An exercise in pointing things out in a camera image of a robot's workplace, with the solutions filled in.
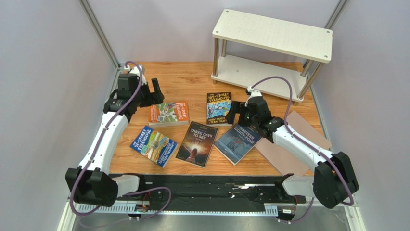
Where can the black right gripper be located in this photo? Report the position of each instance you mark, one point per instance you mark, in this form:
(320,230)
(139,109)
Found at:
(240,113)

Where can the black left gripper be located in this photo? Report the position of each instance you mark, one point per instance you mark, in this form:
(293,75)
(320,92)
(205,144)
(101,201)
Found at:
(154,97)

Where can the black 169-storey treehouse book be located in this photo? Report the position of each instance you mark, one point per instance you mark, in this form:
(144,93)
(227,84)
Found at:
(218,105)

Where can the orange treehouse book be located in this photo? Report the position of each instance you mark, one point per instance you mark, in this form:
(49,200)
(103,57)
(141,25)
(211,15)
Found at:
(169,114)

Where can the Nineteen Eighty-Four book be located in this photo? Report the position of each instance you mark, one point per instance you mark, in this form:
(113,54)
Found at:
(237,142)

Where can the blue 91-storey treehouse book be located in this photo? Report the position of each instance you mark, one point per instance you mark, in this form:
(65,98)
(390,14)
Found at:
(155,146)

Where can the Three Days to See book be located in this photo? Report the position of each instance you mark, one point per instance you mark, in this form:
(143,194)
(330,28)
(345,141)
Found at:
(197,144)

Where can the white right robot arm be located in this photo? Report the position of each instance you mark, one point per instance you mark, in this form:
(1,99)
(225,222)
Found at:
(334,181)

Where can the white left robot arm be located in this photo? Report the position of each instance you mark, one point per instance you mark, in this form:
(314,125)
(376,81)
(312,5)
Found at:
(90,183)

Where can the white two-tier shelf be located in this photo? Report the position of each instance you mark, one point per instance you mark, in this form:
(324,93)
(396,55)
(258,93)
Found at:
(294,39)

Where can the brown paper file folder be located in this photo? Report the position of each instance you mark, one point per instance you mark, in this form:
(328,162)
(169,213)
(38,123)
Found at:
(282,159)

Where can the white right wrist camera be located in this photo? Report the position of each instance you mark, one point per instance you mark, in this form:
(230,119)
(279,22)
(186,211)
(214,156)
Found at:
(253,92)

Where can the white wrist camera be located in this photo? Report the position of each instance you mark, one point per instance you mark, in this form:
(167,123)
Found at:
(135,70)
(253,92)

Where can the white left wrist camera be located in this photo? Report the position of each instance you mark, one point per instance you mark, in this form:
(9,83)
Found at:
(135,70)

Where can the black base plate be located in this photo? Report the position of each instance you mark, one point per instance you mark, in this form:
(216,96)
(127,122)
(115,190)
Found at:
(208,193)

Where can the aluminium rail frame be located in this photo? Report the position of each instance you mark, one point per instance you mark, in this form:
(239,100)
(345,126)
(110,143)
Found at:
(333,182)

